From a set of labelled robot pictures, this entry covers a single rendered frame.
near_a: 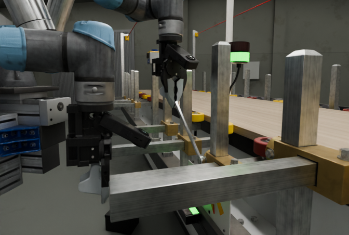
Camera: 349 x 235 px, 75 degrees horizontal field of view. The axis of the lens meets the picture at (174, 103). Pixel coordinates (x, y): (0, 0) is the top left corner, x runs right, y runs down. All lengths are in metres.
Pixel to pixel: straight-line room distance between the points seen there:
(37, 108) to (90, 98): 0.50
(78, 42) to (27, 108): 0.55
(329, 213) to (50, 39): 0.69
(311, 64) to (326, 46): 7.60
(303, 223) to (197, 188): 0.23
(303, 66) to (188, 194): 0.24
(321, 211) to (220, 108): 0.34
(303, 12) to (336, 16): 0.90
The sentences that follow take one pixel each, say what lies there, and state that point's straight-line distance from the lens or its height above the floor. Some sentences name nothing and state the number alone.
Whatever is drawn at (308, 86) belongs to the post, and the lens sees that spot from 0.38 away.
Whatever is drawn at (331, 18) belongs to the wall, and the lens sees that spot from 8.12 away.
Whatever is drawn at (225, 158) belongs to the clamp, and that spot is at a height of 0.87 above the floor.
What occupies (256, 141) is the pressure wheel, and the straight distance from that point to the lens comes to 0.64.
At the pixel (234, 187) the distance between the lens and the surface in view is 0.29.
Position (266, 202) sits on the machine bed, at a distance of 0.85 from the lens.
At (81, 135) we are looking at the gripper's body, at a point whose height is 0.96.
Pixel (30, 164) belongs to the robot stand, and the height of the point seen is 0.76.
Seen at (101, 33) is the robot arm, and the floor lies 1.15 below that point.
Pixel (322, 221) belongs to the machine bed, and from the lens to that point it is 0.70.
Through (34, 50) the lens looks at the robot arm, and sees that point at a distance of 0.45.
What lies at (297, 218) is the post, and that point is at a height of 0.86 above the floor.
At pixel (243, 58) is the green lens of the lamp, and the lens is 0.60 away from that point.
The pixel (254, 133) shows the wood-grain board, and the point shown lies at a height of 0.89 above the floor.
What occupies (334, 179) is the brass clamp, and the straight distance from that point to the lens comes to 0.35.
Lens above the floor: 1.07
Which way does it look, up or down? 6 degrees down
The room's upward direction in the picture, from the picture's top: straight up
